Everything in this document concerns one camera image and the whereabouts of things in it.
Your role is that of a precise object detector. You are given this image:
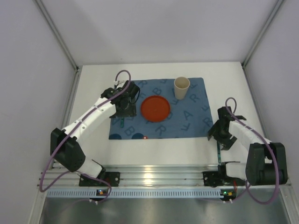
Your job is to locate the metal spoon green handle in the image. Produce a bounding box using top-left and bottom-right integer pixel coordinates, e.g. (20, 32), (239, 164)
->
(217, 142), (221, 164)

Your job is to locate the blue letter-print cloth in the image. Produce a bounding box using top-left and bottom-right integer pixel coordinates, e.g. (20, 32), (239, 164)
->
(108, 77), (214, 140)

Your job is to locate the red plastic plate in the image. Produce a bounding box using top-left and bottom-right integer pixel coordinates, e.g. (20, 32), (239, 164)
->
(140, 95), (171, 122)

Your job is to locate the beige plastic cup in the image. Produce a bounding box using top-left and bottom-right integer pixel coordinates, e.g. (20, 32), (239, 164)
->
(174, 77), (190, 100)

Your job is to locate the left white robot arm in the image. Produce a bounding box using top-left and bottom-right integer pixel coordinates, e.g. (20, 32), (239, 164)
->
(50, 80), (140, 179)

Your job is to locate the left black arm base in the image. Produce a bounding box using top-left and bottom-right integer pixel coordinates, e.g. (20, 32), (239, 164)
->
(79, 172), (121, 187)

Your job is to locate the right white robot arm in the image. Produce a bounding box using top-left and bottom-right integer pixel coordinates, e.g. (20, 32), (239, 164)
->
(207, 106), (288, 186)

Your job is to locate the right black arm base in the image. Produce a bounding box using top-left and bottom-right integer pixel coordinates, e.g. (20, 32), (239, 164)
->
(202, 171), (245, 188)

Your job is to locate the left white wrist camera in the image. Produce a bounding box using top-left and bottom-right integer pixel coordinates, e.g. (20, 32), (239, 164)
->
(114, 80), (126, 89)

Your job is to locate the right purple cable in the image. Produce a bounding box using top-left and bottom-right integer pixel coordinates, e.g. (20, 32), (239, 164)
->
(225, 97), (280, 205)

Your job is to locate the aluminium mounting rail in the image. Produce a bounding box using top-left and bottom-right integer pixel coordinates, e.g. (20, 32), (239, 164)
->
(36, 164), (292, 187)

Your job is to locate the right aluminium frame post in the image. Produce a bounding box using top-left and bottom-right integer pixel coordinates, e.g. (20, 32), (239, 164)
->
(241, 0), (286, 69)

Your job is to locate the aluminium frame post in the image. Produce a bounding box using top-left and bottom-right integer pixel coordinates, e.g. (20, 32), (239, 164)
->
(33, 0), (79, 71)
(241, 0), (286, 69)

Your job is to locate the slotted grey cable duct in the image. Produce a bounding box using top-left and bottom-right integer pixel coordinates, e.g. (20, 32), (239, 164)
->
(46, 189), (236, 198)

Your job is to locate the left aluminium frame post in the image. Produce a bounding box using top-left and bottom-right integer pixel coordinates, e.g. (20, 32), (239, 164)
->
(33, 0), (79, 71)

